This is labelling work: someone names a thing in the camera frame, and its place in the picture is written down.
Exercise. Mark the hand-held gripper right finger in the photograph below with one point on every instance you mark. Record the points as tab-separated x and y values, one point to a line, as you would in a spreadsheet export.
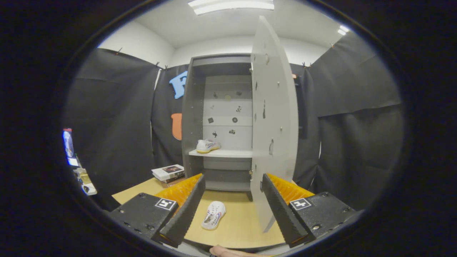
280	210

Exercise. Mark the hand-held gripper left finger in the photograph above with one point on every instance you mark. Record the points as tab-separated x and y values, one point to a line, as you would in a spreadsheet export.
187	214

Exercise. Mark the white shoe with striped side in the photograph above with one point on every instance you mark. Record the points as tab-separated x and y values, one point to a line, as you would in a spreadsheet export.
213	216

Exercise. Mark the white shoe with yellow sole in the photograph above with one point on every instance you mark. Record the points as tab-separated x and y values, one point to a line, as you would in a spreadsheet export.
207	145

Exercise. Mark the grey shoe cabinet door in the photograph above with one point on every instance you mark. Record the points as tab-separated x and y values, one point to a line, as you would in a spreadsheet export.
275	107

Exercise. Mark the grey shoe cabinet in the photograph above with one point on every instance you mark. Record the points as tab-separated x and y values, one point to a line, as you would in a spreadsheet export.
192	107

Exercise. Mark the dark book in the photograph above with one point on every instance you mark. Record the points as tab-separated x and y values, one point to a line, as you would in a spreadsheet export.
173	181

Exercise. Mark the white book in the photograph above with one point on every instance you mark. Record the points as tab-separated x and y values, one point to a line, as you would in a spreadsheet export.
166	172

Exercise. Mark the small white object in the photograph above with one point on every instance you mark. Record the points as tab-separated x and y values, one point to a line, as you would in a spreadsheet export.
89	189

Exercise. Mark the small yellow object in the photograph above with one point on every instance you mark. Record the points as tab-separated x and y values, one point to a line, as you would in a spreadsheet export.
84	176

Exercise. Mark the black backdrop cloth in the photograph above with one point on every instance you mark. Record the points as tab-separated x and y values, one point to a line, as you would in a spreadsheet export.
117	107

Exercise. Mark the bright blue screen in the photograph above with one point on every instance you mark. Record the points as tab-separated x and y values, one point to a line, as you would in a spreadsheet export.
68	146

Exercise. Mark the small ceiling light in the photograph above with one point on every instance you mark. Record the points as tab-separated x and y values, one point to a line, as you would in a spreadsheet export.
343	30

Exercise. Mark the long ceiling light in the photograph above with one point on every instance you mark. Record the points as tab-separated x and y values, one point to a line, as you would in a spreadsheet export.
232	5

